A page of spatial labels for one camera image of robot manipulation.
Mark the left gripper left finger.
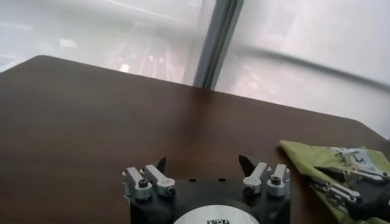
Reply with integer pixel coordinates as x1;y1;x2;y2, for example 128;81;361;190
121;156;177;202

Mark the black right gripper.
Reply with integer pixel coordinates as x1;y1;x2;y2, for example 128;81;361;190
310;166;390;222

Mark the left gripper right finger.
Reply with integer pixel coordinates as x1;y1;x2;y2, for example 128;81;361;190
238;154;291;198

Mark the green t-shirt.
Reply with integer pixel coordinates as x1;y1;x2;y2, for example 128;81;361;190
278;139;390;224

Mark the grey vertical window mullion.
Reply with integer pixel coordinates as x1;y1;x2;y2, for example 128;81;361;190
193;0;245;91

